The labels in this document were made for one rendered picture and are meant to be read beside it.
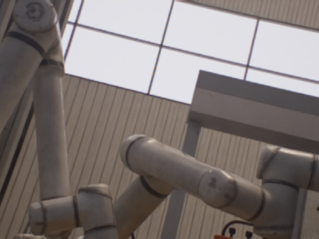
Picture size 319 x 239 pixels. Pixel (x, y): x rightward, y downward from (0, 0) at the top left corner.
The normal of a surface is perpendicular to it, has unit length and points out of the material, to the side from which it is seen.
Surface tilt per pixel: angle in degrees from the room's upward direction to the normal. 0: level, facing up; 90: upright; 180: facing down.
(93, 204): 90
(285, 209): 89
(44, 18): 88
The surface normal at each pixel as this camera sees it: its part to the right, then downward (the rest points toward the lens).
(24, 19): 0.01, -0.36
